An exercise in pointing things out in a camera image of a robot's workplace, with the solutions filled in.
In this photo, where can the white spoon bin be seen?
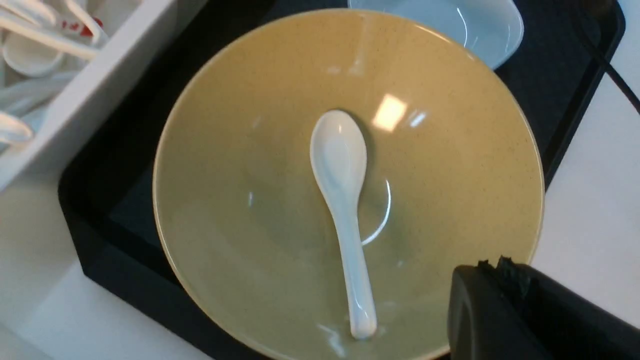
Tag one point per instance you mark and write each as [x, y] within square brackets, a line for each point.
[89, 99]

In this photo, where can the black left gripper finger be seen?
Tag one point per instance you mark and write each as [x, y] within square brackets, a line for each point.
[511, 311]

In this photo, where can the white ceramic soup spoon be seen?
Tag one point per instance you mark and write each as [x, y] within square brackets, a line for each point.
[338, 158]

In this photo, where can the yellow noodle bowl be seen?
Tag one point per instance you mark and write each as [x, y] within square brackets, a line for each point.
[453, 177]

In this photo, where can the black serving tray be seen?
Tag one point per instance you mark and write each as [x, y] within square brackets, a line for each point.
[106, 192]

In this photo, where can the white square side dish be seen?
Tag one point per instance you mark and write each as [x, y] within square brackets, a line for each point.
[492, 30]

